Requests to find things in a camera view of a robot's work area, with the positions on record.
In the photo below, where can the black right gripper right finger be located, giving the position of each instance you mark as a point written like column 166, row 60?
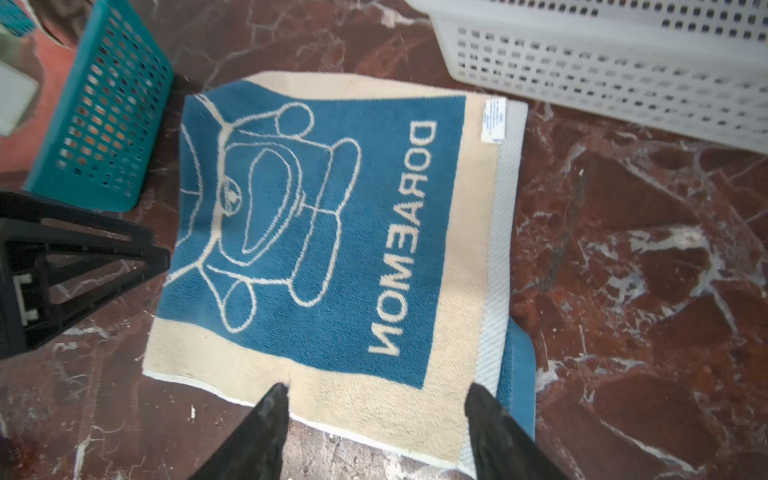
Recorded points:
column 501, row 448

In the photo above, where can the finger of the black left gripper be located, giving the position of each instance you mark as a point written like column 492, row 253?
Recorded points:
column 44, row 244

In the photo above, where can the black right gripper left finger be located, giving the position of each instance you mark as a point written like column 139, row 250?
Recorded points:
column 254, row 450

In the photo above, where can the blue cream Doraemon towel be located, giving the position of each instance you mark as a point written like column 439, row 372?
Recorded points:
column 349, row 237

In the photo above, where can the teal plastic basket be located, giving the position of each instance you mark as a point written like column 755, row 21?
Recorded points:
column 101, row 84

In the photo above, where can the white plastic basket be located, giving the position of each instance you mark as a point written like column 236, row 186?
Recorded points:
column 695, row 68

